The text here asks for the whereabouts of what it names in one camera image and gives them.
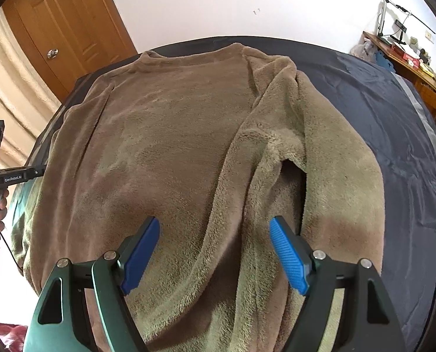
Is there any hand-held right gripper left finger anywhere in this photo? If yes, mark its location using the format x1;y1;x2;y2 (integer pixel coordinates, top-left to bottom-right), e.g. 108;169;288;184
23;216;160;352

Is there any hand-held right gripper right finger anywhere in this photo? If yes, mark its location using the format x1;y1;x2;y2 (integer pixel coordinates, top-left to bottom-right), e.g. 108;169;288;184
269;216;417;352

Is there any brown fleece sweater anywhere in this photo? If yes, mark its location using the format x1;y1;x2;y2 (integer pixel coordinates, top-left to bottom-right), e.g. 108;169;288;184
11;43;385;352

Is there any beige curtain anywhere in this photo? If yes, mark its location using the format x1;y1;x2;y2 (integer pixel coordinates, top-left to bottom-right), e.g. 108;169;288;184
0;7;70;177

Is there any wooden door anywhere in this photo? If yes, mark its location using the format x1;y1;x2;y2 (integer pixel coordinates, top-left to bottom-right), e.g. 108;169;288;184
1;0;138;103

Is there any wooden desk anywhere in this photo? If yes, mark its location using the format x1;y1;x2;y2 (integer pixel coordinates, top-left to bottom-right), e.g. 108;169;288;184
362;31;436;120

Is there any white plastic bag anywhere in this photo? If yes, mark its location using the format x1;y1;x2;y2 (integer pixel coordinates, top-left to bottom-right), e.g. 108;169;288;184
350;42;376;61

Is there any red box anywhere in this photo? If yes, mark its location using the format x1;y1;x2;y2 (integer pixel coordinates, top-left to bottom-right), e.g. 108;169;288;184
392;42;422;63

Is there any black desk lamp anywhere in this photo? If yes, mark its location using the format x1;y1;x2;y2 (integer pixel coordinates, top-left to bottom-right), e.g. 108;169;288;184
378;0;436;45

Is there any black cable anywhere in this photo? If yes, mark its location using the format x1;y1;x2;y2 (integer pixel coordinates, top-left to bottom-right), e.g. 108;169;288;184
0;230;23;270

